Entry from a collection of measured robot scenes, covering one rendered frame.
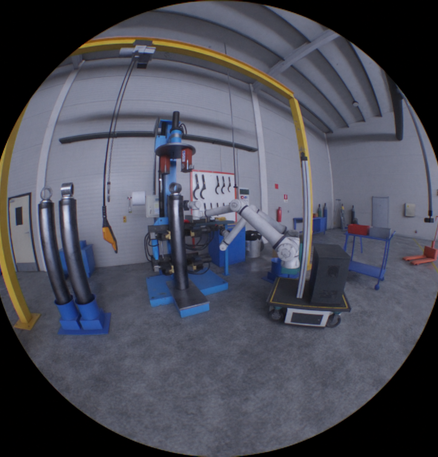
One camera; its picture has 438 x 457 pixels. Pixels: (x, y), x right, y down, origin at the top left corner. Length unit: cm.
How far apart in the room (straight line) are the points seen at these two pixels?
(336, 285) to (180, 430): 173
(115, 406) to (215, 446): 72
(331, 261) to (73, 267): 250
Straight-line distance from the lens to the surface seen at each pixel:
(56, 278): 204
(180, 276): 224
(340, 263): 161
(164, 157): 235
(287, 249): 128
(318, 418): 141
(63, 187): 187
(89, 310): 203
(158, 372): 154
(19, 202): 565
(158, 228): 229
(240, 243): 369
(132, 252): 421
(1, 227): 260
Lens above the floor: 126
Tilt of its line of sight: 7 degrees down
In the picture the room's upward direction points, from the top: 2 degrees counter-clockwise
